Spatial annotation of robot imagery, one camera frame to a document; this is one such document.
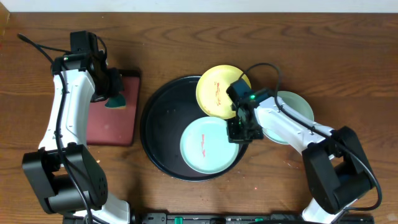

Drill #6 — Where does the rectangular black red tray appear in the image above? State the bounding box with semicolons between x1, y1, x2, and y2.
86;70;141;146

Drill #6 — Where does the light green plate front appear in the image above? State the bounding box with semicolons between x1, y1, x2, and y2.
180;116;239;174

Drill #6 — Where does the green sponge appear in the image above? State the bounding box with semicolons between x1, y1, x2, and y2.
105;94;126;109

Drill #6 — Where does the yellow plate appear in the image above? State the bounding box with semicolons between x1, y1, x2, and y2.
196;65;243;119

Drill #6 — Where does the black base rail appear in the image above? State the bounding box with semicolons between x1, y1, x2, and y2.
141;212;376;224

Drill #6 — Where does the light green plate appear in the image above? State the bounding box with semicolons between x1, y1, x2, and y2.
180;116;239;174
263;91;315;145

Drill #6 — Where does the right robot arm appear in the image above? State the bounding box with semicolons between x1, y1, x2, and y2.
226;86;379;223

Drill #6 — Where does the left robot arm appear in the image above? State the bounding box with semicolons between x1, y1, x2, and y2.
22;53;131;223

